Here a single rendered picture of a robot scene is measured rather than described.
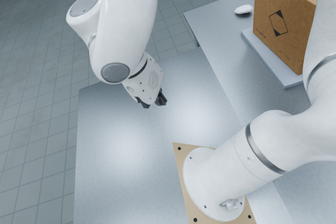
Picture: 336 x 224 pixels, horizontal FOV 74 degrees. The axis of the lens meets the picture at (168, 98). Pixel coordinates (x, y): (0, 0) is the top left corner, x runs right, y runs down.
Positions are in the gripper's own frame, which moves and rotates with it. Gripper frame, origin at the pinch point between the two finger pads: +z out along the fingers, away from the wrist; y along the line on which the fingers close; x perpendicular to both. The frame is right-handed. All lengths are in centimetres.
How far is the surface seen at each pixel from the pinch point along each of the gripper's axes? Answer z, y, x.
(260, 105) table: 26.5, 15.0, -23.0
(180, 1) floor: 119, 212, 100
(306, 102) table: 28, 19, -37
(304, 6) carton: 2.8, 35.0, -33.9
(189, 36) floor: 115, 144, 68
